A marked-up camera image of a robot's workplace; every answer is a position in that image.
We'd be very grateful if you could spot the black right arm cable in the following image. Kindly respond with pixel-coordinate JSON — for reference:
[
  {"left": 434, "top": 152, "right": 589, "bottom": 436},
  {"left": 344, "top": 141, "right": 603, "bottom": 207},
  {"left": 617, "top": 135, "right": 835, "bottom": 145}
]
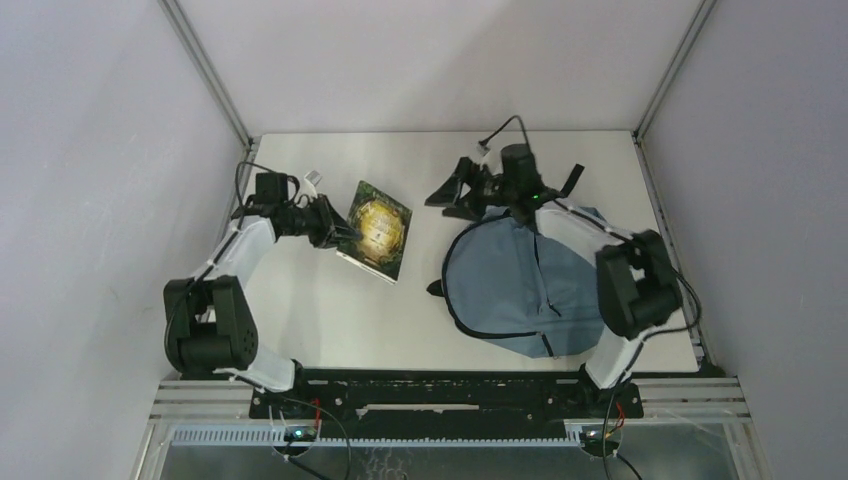
[{"left": 478, "top": 115, "right": 704, "bottom": 480}]

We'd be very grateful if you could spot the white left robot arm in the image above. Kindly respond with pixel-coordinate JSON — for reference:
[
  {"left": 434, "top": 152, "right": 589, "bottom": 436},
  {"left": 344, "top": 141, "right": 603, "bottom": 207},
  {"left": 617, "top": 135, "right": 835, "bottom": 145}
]
[{"left": 163, "top": 168, "right": 361, "bottom": 417}]

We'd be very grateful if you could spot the aluminium corner post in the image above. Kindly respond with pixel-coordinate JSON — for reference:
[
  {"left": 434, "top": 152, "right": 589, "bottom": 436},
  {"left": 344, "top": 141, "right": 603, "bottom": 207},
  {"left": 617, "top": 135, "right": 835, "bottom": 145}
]
[
  {"left": 158, "top": 0, "right": 254, "bottom": 151},
  {"left": 633, "top": 0, "right": 718, "bottom": 144}
]

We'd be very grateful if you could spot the right aluminium corner post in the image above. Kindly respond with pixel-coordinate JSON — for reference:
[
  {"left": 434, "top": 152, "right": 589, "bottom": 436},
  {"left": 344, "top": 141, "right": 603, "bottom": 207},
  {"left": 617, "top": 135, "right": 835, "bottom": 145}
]
[{"left": 633, "top": 0, "right": 718, "bottom": 144}]

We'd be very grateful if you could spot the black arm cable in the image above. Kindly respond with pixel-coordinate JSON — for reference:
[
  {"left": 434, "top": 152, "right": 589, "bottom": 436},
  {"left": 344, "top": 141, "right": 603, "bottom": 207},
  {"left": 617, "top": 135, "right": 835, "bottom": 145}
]
[
  {"left": 162, "top": 160, "right": 352, "bottom": 480},
  {"left": 478, "top": 115, "right": 704, "bottom": 480}
]

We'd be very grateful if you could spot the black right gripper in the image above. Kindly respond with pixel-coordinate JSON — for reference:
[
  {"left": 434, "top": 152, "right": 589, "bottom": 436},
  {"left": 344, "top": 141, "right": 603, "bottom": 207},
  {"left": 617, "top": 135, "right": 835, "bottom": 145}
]
[{"left": 427, "top": 155, "right": 519, "bottom": 221}]

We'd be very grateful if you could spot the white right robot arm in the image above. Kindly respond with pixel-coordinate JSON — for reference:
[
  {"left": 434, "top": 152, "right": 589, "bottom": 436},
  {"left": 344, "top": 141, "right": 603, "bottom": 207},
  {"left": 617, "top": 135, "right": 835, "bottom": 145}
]
[{"left": 426, "top": 143, "right": 684, "bottom": 416}]

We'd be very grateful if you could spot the blue student backpack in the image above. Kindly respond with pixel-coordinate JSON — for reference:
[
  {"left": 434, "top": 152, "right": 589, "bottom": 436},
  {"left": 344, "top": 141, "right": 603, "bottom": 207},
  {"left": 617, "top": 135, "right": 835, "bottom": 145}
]
[{"left": 427, "top": 165, "right": 604, "bottom": 358}]

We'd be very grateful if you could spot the dark green forest book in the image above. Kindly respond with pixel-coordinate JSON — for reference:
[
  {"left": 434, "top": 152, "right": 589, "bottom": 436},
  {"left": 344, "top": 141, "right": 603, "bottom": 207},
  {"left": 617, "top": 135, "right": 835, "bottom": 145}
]
[{"left": 336, "top": 180, "right": 413, "bottom": 284}]

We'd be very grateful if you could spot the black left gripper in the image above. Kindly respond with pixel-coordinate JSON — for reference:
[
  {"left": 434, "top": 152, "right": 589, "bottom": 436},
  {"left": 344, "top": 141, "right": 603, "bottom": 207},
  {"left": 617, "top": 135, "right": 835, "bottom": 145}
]
[{"left": 283, "top": 194, "right": 363, "bottom": 249}]

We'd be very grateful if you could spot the left aluminium corner post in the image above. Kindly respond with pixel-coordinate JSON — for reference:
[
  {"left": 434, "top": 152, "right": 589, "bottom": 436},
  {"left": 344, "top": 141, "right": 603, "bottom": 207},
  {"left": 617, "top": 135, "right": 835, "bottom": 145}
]
[{"left": 158, "top": 0, "right": 254, "bottom": 151}]

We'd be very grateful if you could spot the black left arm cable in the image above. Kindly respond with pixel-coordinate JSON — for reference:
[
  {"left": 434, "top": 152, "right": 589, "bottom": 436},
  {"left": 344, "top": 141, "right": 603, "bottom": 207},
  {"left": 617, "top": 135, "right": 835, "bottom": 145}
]
[{"left": 162, "top": 160, "right": 352, "bottom": 480}]

